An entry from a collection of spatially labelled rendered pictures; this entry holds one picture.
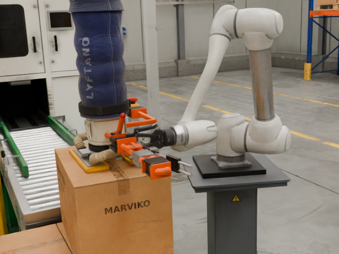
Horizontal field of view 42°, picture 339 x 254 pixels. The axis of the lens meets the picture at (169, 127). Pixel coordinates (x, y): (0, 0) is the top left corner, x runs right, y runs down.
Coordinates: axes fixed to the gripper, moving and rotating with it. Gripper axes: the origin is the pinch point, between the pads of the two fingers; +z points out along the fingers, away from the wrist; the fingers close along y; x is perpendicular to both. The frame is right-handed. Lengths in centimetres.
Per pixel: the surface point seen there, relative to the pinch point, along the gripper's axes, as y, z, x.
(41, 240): 53, 32, 40
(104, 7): -54, 1, 15
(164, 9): -73, -446, 953
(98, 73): -27.3, 4.6, 16.5
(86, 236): 34.3, 20.0, -3.1
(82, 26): -46, 9, 20
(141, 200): 23.6, -3.7, -4.5
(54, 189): 54, 13, 109
